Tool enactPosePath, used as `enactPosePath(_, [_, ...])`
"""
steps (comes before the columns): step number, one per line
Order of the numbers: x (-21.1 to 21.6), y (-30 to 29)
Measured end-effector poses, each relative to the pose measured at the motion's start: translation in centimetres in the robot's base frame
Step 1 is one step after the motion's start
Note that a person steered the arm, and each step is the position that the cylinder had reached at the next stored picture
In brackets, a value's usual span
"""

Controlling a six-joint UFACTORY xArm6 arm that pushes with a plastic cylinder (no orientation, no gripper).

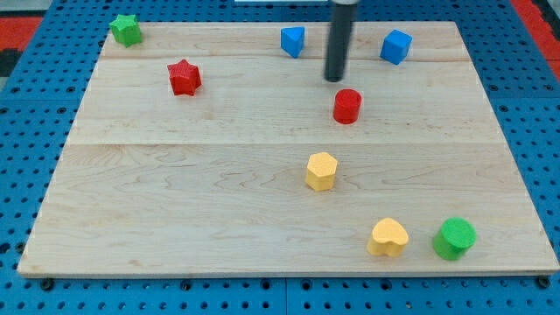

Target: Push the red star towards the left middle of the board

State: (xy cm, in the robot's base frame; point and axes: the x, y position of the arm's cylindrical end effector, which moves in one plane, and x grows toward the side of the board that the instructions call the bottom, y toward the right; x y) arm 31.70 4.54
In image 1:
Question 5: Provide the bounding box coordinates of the yellow heart block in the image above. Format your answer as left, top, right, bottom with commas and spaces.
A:
367, 218, 410, 257

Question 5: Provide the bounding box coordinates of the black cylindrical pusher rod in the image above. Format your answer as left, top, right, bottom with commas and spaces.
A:
324, 0, 359, 82

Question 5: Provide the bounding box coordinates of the wooden board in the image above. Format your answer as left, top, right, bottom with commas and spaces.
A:
17, 22, 559, 279

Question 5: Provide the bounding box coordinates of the blue triangle block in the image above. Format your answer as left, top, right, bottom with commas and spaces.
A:
280, 26, 305, 59

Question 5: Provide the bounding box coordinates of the red star block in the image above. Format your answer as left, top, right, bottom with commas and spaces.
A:
167, 59, 202, 96

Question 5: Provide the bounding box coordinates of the green star block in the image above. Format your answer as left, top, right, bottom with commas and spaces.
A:
109, 14, 143, 47

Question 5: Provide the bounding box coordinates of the yellow hexagon block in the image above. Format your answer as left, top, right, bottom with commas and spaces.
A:
305, 152, 338, 192

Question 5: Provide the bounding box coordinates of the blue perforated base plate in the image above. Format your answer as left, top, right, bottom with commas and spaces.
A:
1, 0, 559, 314

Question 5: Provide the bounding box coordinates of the blue cube block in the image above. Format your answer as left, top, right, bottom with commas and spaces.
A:
380, 29, 413, 65

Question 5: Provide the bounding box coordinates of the green cylinder block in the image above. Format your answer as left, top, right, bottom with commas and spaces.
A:
432, 217, 477, 261

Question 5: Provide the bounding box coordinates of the red cylinder block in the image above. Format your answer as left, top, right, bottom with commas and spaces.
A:
332, 88, 362, 124

